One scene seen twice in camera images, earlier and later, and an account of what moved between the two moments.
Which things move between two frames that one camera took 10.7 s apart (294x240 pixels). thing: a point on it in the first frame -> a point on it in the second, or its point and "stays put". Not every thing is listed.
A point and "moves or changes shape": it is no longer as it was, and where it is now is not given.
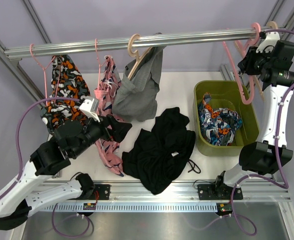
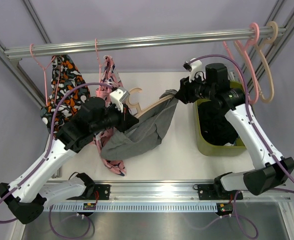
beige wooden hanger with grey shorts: [136, 54] -> [141, 112]
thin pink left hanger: [44, 75] stays put
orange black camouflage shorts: [66, 82] stays put
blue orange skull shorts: [219, 125] -> [234, 144]
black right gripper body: [253, 62] -> [194, 90]
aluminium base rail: [188, 190] stays put
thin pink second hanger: [100, 66] stays put
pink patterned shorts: [108, 150] stays put
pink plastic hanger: [234, 70] moves or changes shape
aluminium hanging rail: [121, 44] stays put
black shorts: [164, 152] -> [215, 128]
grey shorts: [137, 96] -> [144, 134]
